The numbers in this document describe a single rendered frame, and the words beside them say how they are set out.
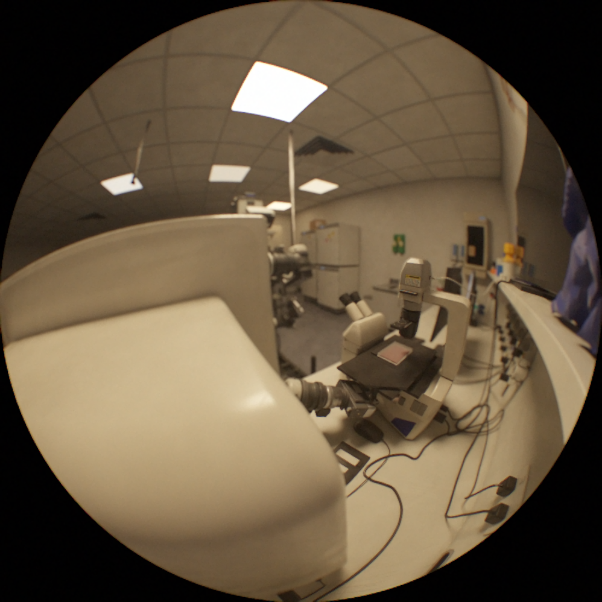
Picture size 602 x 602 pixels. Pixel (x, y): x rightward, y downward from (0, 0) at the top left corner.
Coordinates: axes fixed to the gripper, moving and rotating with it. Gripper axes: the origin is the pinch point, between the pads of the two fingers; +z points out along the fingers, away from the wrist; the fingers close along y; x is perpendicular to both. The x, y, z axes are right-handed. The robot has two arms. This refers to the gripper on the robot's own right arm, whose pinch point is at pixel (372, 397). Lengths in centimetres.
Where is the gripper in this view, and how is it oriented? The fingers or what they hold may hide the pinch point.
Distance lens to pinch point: 64.3
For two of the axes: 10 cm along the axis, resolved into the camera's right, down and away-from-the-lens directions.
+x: 3.2, -9.3, -2.0
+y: 1.7, 2.6, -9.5
